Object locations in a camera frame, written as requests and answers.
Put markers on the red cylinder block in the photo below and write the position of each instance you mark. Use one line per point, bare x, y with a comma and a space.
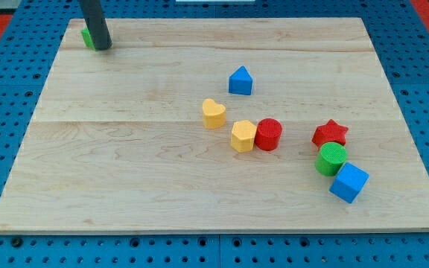
268, 134

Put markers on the blue cube block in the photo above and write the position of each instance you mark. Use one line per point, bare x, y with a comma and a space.
349, 182

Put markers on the red star block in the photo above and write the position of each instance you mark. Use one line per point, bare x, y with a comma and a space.
329, 132

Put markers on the green block behind rod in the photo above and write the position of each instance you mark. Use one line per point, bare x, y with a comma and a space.
87, 39

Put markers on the yellow hexagon block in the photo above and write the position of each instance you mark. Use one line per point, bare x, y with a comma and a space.
243, 136

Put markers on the green cylinder block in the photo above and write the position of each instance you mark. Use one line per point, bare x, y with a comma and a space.
330, 158

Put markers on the yellow heart block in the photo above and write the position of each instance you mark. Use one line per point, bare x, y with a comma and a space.
214, 114

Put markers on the dark grey cylindrical pointer rod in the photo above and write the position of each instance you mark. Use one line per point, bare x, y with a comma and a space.
95, 21

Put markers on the blue triangular prism block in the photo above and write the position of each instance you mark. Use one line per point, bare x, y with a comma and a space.
240, 82

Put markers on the light wooden board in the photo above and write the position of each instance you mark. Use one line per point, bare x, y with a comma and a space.
117, 146

